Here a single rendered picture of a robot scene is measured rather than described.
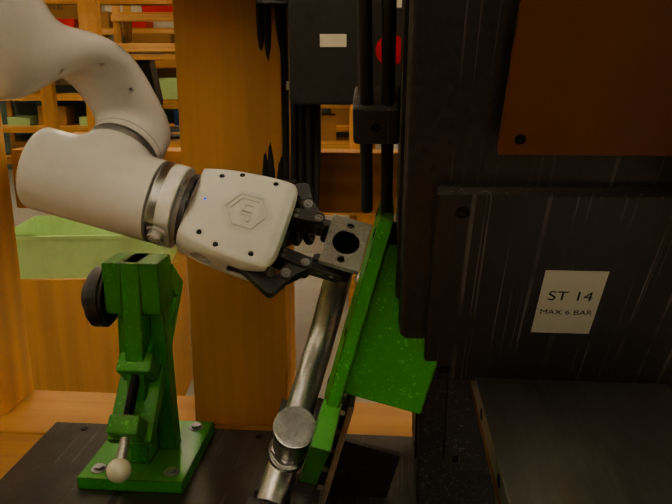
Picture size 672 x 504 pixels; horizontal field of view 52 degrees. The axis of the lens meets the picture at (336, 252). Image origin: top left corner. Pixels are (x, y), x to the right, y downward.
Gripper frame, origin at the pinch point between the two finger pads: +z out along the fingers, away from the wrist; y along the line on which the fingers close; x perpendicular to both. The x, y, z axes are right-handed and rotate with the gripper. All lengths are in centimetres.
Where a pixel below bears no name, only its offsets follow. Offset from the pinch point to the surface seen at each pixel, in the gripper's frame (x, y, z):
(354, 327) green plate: -7.8, -10.7, 3.3
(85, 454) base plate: 35.4, -20.0, -24.6
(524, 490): -16.9, -22.1, 15.7
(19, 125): 759, 474, -486
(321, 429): -2.9, -18.2, 3.0
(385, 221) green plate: -14.3, -4.0, 3.3
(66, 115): 746, 503, -427
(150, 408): 24.2, -14.5, -16.5
